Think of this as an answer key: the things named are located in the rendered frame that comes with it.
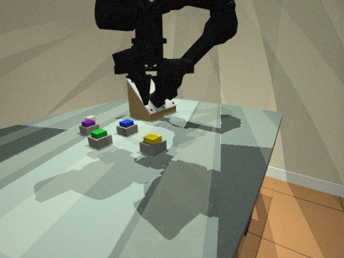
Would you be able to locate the purple button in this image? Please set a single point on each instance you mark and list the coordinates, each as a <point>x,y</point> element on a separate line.
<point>88,126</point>

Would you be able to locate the blue button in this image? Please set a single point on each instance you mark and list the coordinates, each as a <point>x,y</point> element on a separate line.
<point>126,128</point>

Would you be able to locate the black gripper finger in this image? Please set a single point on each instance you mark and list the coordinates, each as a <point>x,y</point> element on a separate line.
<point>162,84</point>
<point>142,83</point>

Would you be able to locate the green button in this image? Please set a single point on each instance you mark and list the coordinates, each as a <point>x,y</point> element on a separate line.
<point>99,139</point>

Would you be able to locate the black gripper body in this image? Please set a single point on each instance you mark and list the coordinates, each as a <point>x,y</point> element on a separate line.
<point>164,66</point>

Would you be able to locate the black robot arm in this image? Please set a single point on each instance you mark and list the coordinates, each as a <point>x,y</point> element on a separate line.
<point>141,15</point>

